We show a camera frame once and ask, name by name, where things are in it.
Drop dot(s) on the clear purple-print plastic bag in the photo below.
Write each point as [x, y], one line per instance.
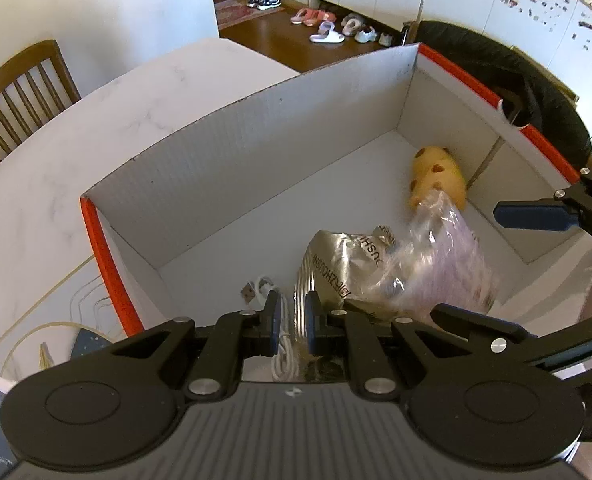
[450, 265]

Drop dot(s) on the wooden chair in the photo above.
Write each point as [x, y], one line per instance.
[21, 95]

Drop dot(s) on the grey slipper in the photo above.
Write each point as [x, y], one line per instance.
[352, 24]
[365, 35]

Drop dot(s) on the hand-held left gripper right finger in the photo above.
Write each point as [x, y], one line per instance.
[313, 325]

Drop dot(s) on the patterned door rug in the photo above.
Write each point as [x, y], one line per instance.
[241, 12]

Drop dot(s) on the silver snack packet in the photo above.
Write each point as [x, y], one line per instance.
[336, 270]

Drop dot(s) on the white wall cabinet unit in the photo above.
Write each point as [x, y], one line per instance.
[475, 0]

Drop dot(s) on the dark sneaker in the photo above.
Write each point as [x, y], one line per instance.
[256, 1]

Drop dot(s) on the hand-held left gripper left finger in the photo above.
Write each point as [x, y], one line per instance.
[275, 325]

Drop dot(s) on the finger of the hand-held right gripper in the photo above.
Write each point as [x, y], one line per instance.
[475, 325]
[535, 215]

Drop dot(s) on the white slipper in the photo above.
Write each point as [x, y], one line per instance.
[327, 34]

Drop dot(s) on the red cardboard box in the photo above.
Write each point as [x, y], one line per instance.
[276, 160]

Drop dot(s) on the yellow plush toy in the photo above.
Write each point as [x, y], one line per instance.
[438, 175]

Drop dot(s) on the chair with black jacket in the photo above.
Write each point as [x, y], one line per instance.
[515, 80]

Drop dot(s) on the pink slipper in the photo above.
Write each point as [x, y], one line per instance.
[326, 16]
[301, 16]

